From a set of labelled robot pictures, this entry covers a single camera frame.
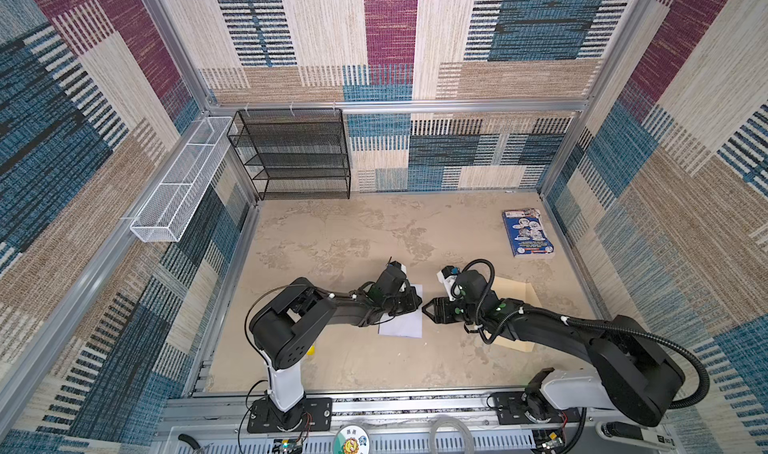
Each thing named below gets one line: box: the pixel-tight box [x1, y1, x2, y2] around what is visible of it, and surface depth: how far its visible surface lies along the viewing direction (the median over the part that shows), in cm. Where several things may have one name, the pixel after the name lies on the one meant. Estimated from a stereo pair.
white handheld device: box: [595, 421, 678, 451], surface depth 69 cm
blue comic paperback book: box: [502, 208, 555, 258], surface depth 107 cm
